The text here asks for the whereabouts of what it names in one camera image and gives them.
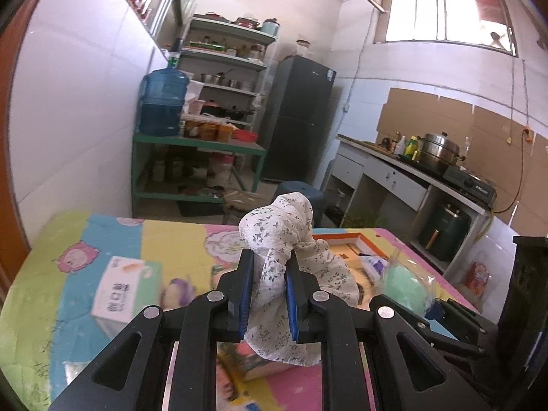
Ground brown wooden door frame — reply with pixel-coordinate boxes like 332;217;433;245
0;0;48;304

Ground white floral cloth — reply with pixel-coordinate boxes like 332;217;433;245
238;192;360;367

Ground dark green air fryer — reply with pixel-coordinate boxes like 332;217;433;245
417;202;472;263

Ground blue water jug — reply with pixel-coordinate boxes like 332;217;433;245
138;67;190;137

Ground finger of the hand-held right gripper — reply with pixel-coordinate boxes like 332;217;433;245
424;329;489;358
432;299;499;335

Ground white and green mask box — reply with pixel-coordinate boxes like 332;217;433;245
91;256;164;323

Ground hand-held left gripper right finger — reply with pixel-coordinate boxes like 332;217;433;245
285;257;493;411

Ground blue plastic stool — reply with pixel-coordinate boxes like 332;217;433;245
274;181;327;228

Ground orange cardboard tray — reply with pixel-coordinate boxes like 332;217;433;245
314;229;388;304

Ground green sponge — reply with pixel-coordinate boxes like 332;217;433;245
380;261;438;314

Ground row of orange jars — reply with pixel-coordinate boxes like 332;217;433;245
183;120;234;141

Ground dark grey refrigerator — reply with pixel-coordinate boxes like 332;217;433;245
259;55;337;184

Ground brown cardboard wall sheets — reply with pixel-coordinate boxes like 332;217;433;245
375;87;548;236

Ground white shelf rack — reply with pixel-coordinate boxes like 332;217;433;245
179;14;279;138

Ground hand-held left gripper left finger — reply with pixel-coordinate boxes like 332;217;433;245
49;249;255;411

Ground steel cooking pot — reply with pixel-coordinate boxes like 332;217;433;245
416;132;466;173

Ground red snack bag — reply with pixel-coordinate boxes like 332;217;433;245
464;261;491;299

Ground black gas stove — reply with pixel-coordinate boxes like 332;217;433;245
443;166;498;207

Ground barred window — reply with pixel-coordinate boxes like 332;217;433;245
372;0;520;57

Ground green metal table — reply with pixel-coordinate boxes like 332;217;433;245
131;132;267;217

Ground white kitchen counter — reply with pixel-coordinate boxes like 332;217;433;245
323;134;493;275

